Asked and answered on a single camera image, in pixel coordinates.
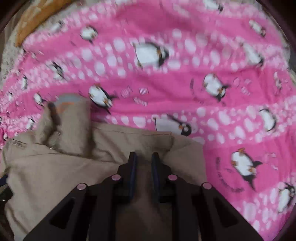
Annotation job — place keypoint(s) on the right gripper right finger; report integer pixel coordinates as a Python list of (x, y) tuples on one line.
[(176, 192)]

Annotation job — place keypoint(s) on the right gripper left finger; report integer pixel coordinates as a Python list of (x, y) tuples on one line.
[(111, 195)]

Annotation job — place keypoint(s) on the beige jacket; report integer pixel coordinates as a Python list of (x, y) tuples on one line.
[(67, 148)]

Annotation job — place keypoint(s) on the pink penguin print quilt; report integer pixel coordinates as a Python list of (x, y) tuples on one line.
[(212, 71)]

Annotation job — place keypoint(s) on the orange quilted cushion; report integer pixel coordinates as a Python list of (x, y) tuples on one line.
[(35, 15)]

